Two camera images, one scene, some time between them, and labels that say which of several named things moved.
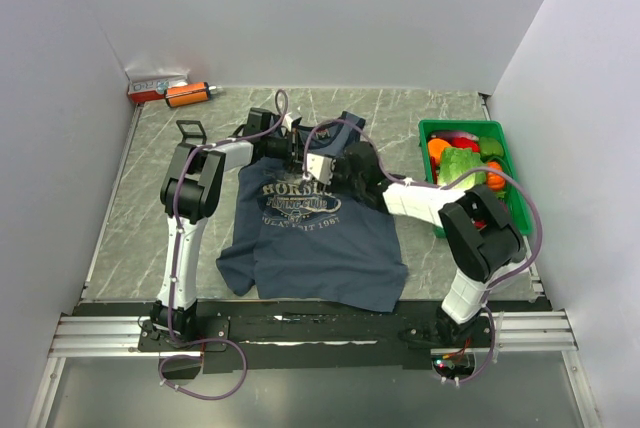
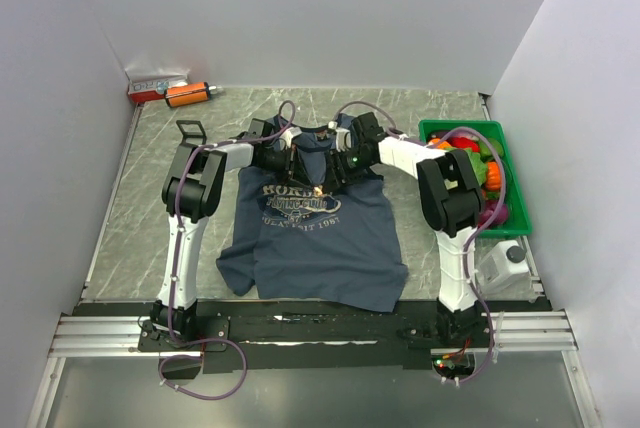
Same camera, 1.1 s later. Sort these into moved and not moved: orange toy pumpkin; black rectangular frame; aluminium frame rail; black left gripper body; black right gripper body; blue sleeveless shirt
Moved: black right gripper body; black left gripper body
Not moved: orange toy pumpkin; black rectangular frame; blue sleeveless shirt; aluminium frame rail
